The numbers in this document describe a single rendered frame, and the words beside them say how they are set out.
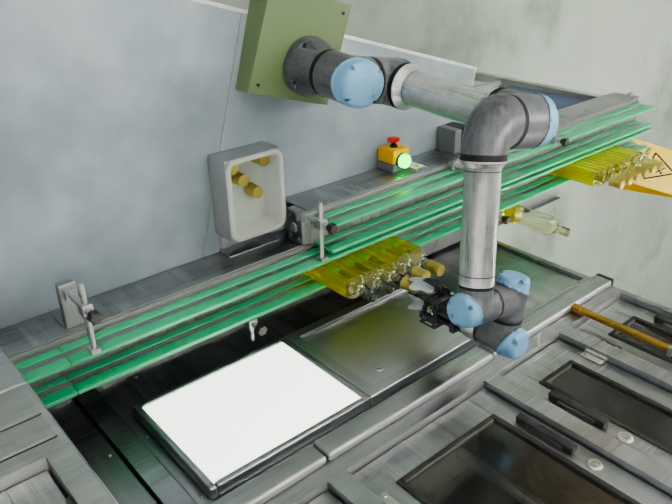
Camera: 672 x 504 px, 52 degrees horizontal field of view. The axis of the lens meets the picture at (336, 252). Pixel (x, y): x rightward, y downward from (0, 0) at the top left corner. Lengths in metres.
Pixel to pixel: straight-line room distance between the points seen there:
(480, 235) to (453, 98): 0.35
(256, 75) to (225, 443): 0.88
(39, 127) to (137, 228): 0.34
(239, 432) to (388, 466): 0.33
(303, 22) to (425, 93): 0.37
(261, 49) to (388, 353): 0.82
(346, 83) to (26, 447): 1.03
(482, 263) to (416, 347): 0.43
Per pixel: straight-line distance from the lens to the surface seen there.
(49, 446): 1.08
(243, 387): 1.69
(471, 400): 1.72
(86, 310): 1.53
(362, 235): 1.95
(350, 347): 1.80
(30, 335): 1.68
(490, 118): 1.42
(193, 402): 1.66
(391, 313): 1.95
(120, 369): 1.66
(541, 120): 1.51
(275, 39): 1.78
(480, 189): 1.43
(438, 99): 1.65
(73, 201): 1.68
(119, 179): 1.71
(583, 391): 1.82
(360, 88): 1.68
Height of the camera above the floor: 2.25
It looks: 43 degrees down
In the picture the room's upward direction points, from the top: 117 degrees clockwise
